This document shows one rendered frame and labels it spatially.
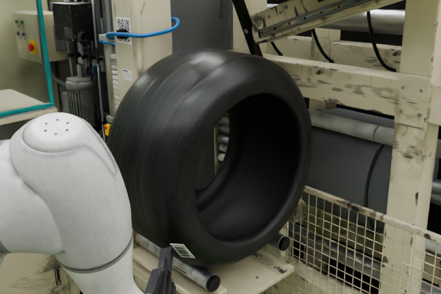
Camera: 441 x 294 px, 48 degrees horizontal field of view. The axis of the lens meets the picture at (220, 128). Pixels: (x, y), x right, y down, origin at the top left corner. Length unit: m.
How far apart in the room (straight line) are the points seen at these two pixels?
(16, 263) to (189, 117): 0.86
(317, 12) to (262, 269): 0.78
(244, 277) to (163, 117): 0.61
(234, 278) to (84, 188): 1.03
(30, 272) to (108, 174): 1.24
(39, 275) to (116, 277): 1.15
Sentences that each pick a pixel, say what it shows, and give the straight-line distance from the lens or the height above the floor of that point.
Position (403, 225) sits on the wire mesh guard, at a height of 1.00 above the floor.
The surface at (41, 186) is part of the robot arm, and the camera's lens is 0.54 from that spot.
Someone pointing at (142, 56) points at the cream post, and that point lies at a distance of 1.45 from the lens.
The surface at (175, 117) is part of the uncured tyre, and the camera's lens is 1.11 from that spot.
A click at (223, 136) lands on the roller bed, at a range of 1.84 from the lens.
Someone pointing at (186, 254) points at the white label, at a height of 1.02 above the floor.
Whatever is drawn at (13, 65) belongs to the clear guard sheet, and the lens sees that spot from 1.59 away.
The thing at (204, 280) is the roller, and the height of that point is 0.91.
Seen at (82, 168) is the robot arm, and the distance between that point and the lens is 0.54.
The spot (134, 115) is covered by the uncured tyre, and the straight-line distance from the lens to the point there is 1.21.
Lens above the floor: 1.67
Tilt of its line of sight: 18 degrees down
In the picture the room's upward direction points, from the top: 1 degrees counter-clockwise
